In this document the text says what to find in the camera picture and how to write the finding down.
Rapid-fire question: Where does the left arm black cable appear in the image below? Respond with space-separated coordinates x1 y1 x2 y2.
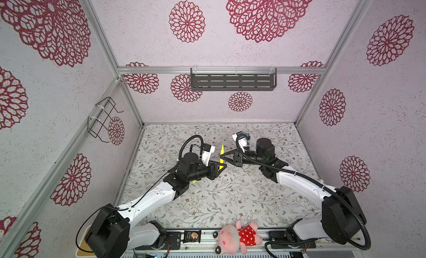
75 134 204 254

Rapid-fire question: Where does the black wire wall rack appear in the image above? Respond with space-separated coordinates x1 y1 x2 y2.
87 97 125 146

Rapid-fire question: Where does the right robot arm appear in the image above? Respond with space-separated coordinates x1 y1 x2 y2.
220 134 371 250

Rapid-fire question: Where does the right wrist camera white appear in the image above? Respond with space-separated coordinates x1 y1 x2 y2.
232 131 250 153

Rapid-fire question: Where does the pink pig plush toy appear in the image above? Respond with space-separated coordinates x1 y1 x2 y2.
214 221 263 255

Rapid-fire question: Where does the dark grey wall shelf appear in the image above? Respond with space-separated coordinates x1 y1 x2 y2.
190 68 277 91

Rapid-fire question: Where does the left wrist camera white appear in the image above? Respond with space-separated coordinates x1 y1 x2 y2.
201 144 215 167

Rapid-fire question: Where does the small dark snack packet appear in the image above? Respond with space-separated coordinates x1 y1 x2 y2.
183 230 201 244

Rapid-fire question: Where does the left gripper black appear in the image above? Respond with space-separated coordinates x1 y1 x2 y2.
188 160 227 183

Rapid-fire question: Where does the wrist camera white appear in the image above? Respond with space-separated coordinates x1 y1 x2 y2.
201 144 215 167
232 131 250 153

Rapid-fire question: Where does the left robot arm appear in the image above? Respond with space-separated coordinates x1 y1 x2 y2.
84 153 227 258

